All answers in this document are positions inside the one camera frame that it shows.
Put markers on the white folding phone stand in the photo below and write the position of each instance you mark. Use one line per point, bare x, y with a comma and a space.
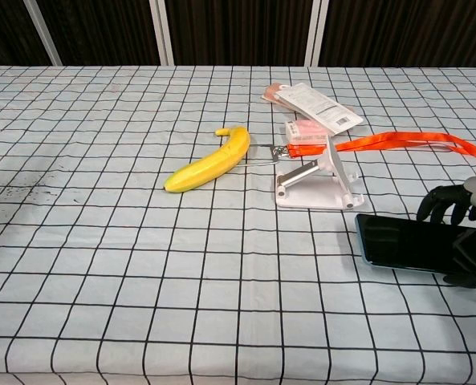
318, 196

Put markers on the small pink white box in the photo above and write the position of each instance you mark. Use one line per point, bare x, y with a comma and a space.
307, 132

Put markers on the black smartphone with blue frame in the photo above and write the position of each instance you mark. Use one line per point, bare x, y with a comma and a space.
406, 244

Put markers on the yellow banana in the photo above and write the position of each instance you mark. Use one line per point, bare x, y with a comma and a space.
213, 164

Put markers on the pink case under package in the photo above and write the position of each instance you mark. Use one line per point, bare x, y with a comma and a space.
270, 94

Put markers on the light blue checked tablecloth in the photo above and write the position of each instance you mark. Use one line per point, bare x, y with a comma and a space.
141, 260

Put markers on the white printed package card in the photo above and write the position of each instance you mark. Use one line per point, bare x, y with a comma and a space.
320, 106

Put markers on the white partition frame post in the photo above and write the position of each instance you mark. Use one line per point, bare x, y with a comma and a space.
317, 32
43, 32
162, 32

